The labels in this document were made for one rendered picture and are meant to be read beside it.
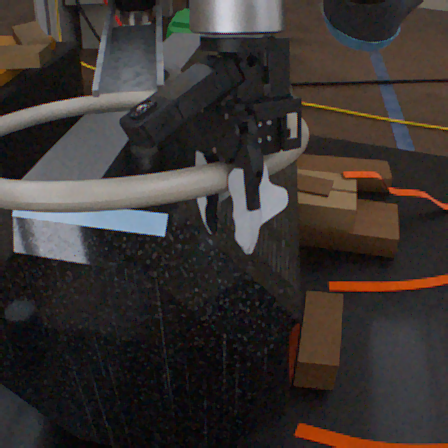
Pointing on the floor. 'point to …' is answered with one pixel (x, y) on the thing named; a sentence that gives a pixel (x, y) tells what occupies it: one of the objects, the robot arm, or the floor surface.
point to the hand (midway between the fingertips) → (224, 234)
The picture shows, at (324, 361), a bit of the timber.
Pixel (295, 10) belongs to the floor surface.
